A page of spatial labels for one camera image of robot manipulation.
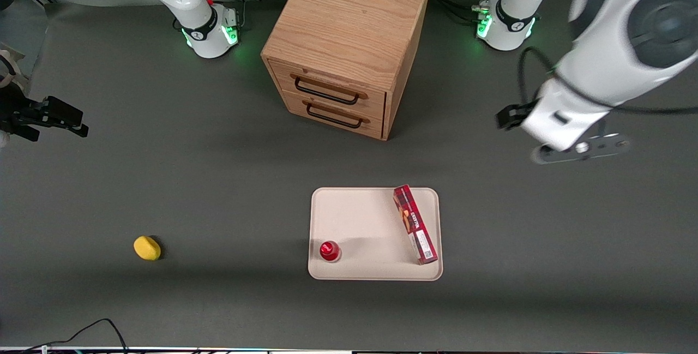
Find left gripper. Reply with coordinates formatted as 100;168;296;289
495;78;615;153

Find thin black cable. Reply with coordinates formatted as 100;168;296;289
21;318;130;354

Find yellow lemon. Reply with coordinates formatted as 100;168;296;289
134;236;162;261

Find small red cup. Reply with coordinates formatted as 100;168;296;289
319;241;342;263

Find wooden two-drawer cabinet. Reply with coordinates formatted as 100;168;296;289
261;0;432;141

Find beige strap loop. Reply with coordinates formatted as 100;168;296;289
0;43;26;93

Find beige plastic tray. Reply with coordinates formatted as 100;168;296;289
308;187;443;281

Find black metal drawer handle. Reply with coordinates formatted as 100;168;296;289
294;76;361;106
306;102;364;129

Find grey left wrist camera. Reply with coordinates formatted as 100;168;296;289
531;133;632;166

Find wooden drawer front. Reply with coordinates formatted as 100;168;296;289
282;91;386;140
268;58;387;121

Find red cookie box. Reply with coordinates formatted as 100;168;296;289
393;184;439;266

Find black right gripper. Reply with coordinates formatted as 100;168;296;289
0;84;89;142

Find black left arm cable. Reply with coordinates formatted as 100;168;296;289
517;46;698;116

